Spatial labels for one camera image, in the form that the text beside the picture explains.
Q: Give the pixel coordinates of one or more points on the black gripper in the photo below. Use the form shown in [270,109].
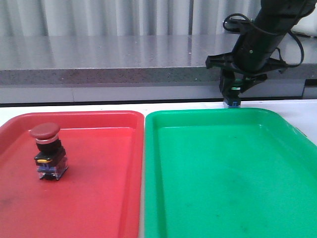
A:
[251,55]

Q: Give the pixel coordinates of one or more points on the green mushroom push button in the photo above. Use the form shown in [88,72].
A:
[233,100]

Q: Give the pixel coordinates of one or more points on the red mushroom push button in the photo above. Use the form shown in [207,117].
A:
[51,161]

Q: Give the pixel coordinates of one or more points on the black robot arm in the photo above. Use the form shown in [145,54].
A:
[272,12]

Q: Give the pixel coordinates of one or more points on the white box on ledge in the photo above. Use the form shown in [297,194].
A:
[307,25]

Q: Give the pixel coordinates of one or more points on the green plastic tray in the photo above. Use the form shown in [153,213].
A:
[228,173]

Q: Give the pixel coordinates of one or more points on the grey stone ledge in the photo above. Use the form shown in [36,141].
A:
[91,60]

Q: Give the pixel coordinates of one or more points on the red plastic tray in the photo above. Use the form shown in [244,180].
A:
[99,194]

